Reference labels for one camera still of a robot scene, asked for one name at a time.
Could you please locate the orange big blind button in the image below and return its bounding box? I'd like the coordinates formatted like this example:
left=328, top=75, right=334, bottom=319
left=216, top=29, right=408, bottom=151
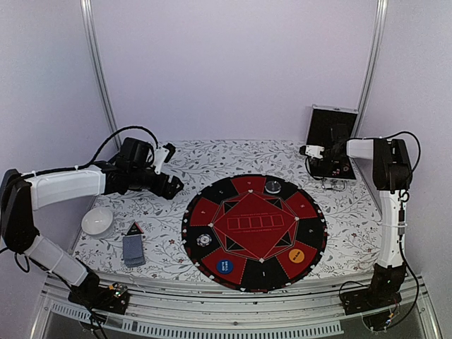
left=289, top=249, right=305, bottom=263

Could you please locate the front aluminium rail frame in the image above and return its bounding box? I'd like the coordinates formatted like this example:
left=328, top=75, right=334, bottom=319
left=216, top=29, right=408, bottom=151
left=30, top=273, right=444, bottom=338

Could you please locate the black triangular card holder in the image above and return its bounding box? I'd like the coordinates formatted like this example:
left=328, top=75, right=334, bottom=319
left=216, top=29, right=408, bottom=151
left=126, top=222, right=143, bottom=236

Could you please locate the round red black poker mat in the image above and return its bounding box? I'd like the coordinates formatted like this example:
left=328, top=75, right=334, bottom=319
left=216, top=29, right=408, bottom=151
left=182, top=174, right=328, bottom=292

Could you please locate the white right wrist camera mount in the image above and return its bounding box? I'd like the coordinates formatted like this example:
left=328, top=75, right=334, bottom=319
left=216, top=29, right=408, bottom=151
left=299, top=145, right=325, bottom=159

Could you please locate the white bowl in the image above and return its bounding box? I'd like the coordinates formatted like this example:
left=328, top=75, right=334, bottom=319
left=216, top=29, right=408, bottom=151
left=81, top=208, right=114, bottom=239

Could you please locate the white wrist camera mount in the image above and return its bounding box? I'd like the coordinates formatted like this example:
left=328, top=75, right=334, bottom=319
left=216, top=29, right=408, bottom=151
left=299, top=145, right=325, bottom=159
left=153, top=146, right=170, bottom=174

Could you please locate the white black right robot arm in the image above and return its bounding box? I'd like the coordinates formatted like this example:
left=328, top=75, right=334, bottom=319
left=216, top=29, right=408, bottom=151
left=307, top=131, right=421, bottom=308

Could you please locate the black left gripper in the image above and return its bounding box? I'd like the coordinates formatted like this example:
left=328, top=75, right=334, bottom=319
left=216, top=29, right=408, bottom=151
left=130, top=166, right=184, bottom=199

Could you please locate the blue small blind button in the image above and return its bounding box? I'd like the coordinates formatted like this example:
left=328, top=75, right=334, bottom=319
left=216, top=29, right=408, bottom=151
left=216, top=259, right=234, bottom=275

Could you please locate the right aluminium frame post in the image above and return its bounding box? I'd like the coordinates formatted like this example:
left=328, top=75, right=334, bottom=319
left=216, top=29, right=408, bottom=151
left=358, top=0, right=388, bottom=117

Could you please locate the white blue poker chip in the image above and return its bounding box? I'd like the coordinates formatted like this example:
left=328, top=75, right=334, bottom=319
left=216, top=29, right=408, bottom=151
left=196, top=234, right=212, bottom=247

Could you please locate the black white dealer button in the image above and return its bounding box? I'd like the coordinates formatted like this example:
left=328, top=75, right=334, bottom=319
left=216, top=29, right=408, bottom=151
left=265, top=180, right=282, bottom=194

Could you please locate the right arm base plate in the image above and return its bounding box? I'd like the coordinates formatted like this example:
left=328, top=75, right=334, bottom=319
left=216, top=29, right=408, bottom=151
left=338, top=281, right=402, bottom=315

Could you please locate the left aluminium frame post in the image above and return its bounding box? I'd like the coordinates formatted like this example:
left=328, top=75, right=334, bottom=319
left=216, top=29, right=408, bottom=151
left=80, top=0, right=118, bottom=133

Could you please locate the blue playing card deck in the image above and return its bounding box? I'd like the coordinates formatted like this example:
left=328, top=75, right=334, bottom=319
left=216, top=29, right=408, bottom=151
left=122, top=234, right=145, bottom=268

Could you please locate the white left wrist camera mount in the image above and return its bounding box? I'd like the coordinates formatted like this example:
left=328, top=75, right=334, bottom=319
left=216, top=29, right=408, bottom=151
left=153, top=146, right=170, bottom=174

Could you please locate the aluminium frame post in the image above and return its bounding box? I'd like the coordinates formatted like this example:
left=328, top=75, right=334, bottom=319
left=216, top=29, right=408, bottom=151
left=358, top=0, right=388, bottom=117
left=80, top=0, right=118, bottom=133

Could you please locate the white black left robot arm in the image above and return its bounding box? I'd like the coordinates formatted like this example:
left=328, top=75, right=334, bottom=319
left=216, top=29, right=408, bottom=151
left=1, top=138, right=184, bottom=307

